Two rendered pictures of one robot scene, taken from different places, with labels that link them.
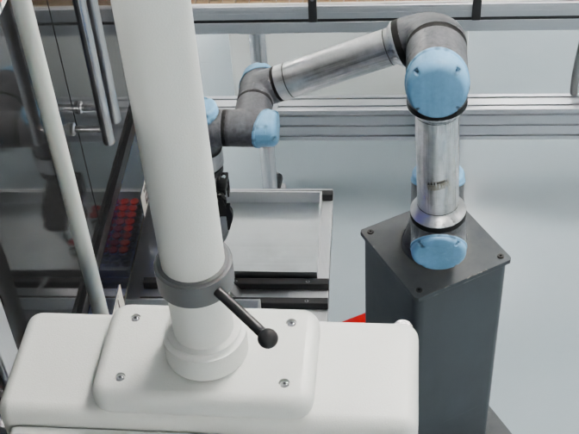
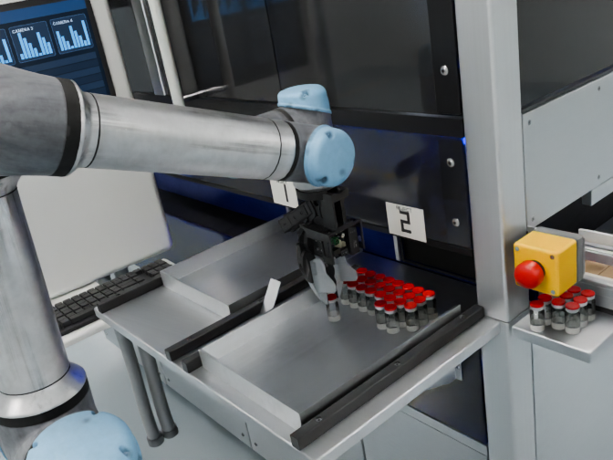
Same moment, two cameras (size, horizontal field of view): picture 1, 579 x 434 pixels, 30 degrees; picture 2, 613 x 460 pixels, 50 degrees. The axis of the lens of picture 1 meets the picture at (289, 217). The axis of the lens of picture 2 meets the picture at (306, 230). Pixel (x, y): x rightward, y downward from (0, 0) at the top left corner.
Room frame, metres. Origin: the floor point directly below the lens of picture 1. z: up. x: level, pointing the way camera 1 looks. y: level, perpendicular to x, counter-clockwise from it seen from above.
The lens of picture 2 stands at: (2.42, -0.53, 1.46)
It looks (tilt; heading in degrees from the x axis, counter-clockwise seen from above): 22 degrees down; 137
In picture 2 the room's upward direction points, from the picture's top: 10 degrees counter-clockwise
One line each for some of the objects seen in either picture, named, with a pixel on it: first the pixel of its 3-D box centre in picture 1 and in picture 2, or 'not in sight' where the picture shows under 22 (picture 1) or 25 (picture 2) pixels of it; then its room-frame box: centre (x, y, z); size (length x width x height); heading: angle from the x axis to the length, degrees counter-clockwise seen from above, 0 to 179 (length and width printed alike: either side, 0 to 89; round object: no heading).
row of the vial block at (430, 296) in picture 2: not in sight; (394, 292); (1.77, 0.26, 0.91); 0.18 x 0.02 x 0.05; 173
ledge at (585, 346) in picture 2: not in sight; (573, 323); (2.05, 0.35, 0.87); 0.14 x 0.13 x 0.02; 84
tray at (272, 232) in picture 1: (243, 234); (330, 336); (1.75, 0.10, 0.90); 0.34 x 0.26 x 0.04; 83
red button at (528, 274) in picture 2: not in sight; (530, 273); (2.02, 0.26, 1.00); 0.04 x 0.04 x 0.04; 84
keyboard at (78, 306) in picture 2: not in sight; (100, 299); (1.07, 0.05, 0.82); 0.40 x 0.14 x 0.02; 82
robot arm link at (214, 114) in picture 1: (202, 127); (306, 124); (1.72, 0.16, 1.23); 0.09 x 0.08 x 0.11; 82
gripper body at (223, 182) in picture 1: (208, 184); (327, 221); (1.73, 0.16, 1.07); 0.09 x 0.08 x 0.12; 173
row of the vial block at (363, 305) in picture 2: not in sight; (377, 303); (1.77, 0.21, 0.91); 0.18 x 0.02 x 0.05; 173
